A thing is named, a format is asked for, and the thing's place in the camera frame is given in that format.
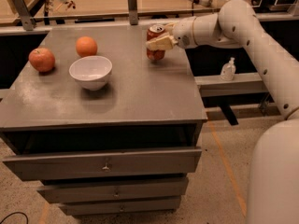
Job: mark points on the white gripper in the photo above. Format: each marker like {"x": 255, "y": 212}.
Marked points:
{"x": 183, "y": 32}

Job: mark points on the red coke can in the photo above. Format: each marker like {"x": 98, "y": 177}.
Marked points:
{"x": 153, "y": 53}

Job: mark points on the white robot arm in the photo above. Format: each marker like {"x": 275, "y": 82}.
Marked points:
{"x": 273, "y": 192}

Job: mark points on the white bowl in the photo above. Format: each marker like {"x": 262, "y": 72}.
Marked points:
{"x": 92, "y": 72}

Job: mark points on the clear sanitizer pump bottle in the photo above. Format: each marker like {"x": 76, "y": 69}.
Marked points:
{"x": 228, "y": 70}

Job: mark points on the orange fruit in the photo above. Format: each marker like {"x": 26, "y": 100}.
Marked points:
{"x": 86, "y": 46}

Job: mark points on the grey drawer cabinet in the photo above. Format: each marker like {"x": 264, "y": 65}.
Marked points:
{"x": 145, "y": 105}

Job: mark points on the red apple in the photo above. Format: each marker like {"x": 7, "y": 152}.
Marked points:
{"x": 42, "y": 59}

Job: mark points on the top grey drawer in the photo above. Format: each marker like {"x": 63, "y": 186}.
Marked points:
{"x": 59, "y": 166}

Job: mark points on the grey drawer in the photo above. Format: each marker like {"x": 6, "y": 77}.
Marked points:
{"x": 114, "y": 190}
{"x": 59, "y": 166}
{"x": 124, "y": 206}

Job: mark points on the bottom grey drawer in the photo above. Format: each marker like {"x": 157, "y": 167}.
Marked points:
{"x": 124, "y": 206}

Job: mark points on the middle grey drawer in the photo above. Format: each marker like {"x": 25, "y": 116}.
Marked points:
{"x": 114, "y": 190}

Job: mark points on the middle metal bracket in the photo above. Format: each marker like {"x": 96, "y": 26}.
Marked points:
{"x": 132, "y": 11}

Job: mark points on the metal bracket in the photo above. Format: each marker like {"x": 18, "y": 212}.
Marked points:
{"x": 27, "y": 21}
{"x": 132, "y": 11}

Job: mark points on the left metal bracket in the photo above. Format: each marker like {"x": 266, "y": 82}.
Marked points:
{"x": 27, "y": 21}

